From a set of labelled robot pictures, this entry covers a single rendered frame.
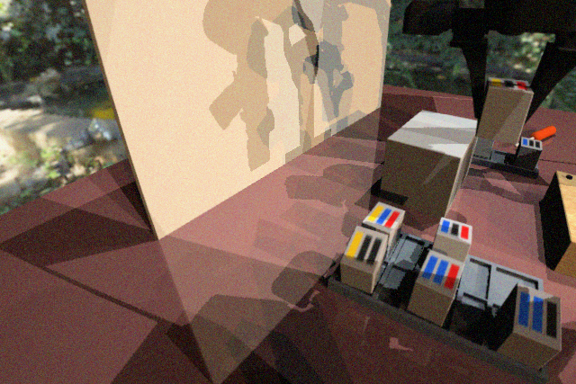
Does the orange screwdriver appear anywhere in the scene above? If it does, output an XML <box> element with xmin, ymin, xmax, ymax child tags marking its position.
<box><xmin>515</xmin><ymin>125</ymin><xmax>556</xmax><ymax>147</ymax></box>

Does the tan flat panel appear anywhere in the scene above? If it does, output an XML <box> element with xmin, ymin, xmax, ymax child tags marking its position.
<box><xmin>82</xmin><ymin>0</ymin><xmax>391</xmax><ymax>240</ymax></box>

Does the white block with yellow and black stripes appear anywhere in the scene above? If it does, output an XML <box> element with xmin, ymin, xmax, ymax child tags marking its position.
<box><xmin>339</xmin><ymin>225</ymin><xmax>388</xmax><ymax>296</ymax></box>

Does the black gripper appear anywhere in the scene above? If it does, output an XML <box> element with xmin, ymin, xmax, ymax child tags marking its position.
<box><xmin>402</xmin><ymin>0</ymin><xmax>576</xmax><ymax>126</ymax></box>

